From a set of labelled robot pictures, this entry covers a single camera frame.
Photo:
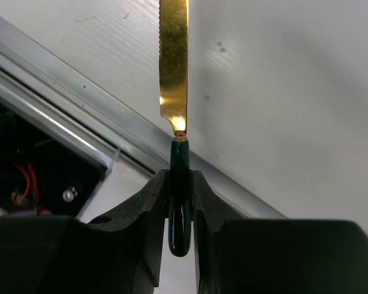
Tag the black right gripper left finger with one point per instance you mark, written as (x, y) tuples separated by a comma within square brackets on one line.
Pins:
[(117, 252)]

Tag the gold knife green handle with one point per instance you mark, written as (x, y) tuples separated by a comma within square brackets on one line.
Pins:
[(173, 100)]

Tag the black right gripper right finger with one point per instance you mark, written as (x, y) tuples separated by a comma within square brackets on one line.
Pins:
[(236, 254)]

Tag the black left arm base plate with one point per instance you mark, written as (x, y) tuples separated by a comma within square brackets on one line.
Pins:
[(39, 174)]

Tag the aluminium front rail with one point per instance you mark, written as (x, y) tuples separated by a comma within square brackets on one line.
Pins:
[(48, 92)]

